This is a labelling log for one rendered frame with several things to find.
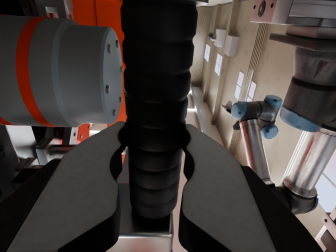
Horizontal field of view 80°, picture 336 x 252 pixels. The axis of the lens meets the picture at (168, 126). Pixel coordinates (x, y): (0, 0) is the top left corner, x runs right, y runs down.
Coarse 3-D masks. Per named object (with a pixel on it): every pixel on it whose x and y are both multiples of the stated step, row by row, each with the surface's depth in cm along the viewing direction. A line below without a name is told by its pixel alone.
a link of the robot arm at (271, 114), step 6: (270, 96) 89; (276, 96) 90; (264, 102) 88; (270, 102) 87; (276, 102) 86; (264, 108) 87; (270, 108) 87; (276, 108) 88; (264, 114) 88; (270, 114) 89; (276, 114) 90; (264, 120) 92; (270, 120) 91
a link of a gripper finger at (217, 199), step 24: (192, 144) 10; (216, 144) 10; (192, 168) 9; (216, 168) 9; (240, 168) 9; (192, 192) 7; (216, 192) 7; (240, 192) 7; (192, 216) 6; (216, 216) 6; (240, 216) 7; (192, 240) 7; (216, 240) 6; (240, 240) 6; (264, 240) 6
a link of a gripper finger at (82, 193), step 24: (96, 144) 10; (120, 144) 10; (72, 168) 8; (96, 168) 8; (120, 168) 10; (48, 192) 7; (72, 192) 7; (96, 192) 7; (48, 216) 6; (72, 216) 6; (96, 216) 6; (24, 240) 5; (48, 240) 5; (72, 240) 6; (96, 240) 6
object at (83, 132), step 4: (84, 124) 57; (88, 124) 61; (80, 128) 54; (84, 128) 57; (88, 128) 60; (80, 132) 54; (84, 132) 57; (88, 132) 61; (80, 136) 54; (84, 136) 58; (88, 136) 61; (60, 140) 53; (76, 140) 53; (80, 140) 55
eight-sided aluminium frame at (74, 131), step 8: (40, 0) 43; (48, 0) 43; (56, 0) 43; (64, 0) 43; (40, 8) 43; (48, 8) 44; (56, 8) 44; (64, 8) 43; (72, 8) 46; (48, 16) 45; (64, 16) 44; (72, 16) 47; (48, 128) 49; (56, 128) 50; (64, 128) 49; (72, 128) 49; (48, 136) 48; (56, 136) 50; (64, 136) 48; (72, 136) 49
